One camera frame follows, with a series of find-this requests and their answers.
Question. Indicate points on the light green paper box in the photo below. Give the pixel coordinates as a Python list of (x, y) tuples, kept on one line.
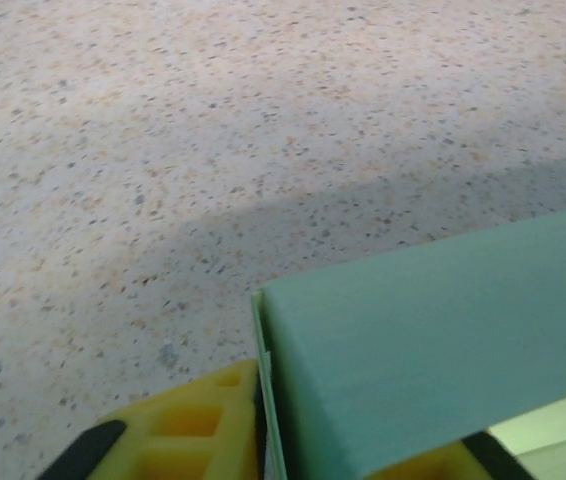
[(413, 325)]

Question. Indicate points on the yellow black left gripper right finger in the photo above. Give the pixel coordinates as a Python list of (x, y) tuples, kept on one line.
[(463, 460)]

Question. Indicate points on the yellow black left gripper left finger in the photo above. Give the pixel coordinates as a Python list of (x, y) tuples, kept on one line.
[(188, 435)]

